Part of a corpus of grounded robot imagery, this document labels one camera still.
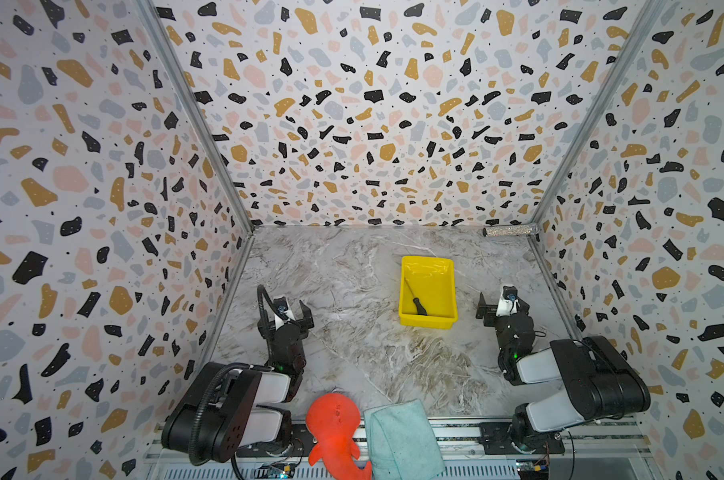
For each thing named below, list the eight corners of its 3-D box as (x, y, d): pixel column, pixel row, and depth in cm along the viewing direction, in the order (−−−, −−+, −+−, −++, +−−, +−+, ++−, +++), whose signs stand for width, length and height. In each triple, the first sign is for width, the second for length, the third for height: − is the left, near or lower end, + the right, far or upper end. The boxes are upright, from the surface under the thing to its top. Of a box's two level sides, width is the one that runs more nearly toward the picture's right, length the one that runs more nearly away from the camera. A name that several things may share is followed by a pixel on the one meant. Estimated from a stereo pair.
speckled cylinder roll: (483, 236, 121) (485, 232, 120) (481, 230, 124) (483, 225, 122) (538, 237, 122) (541, 232, 120) (535, 230, 124) (537, 226, 122)
